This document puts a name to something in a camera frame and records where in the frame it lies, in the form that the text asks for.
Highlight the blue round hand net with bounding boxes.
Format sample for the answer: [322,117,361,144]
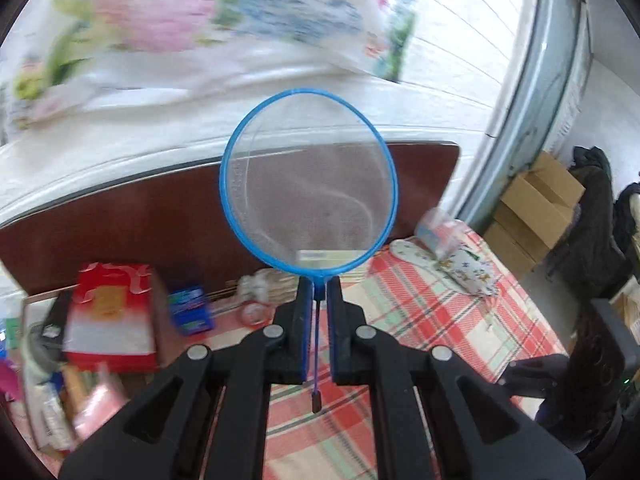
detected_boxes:
[219,89,399,413]

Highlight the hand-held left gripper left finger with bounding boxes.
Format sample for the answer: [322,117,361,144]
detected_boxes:
[57,277,316,480]

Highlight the clear plastic measuring cup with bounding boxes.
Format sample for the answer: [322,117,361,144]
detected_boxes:
[415,207,468,261]

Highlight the bag of white beads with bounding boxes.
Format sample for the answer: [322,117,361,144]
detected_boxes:
[237,269,281,301]

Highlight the pale green box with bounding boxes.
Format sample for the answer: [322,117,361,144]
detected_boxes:
[295,249,371,266]

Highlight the clear tape roll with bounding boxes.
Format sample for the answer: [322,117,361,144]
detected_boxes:
[240,300,273,327]

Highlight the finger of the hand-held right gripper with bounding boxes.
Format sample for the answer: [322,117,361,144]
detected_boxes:
[500,354,571,401]

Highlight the dark jacket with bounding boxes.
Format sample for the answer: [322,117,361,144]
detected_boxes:
[545,146,640,281]

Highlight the red green plaid blanket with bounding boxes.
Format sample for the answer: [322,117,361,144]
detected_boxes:
[205,220,571,480]

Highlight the large brown cardboard carton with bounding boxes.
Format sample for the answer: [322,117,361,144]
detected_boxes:
[500,150,586,251]
[482,220,551,281]

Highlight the floral plastic bag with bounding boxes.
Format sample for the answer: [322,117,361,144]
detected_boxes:
[0,0,418,131]

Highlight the small blue packet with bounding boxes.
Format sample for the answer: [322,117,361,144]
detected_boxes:
[167,285,213,336]

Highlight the red box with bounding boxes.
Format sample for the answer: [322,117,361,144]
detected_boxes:
[65,261,161,373]

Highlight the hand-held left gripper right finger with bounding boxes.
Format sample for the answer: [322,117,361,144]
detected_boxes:
[325,277,586,480]

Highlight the grey door frame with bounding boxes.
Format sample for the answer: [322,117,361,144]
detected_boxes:
[460,0,593,221]

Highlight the pink bottle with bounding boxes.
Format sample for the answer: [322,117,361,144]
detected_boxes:
[0,360,21,401]

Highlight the white printed face mask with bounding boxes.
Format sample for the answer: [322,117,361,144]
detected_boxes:
[390,239,441,272]

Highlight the dark brown wooden headboard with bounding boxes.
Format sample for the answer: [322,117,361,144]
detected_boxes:
[0,141,460,296]

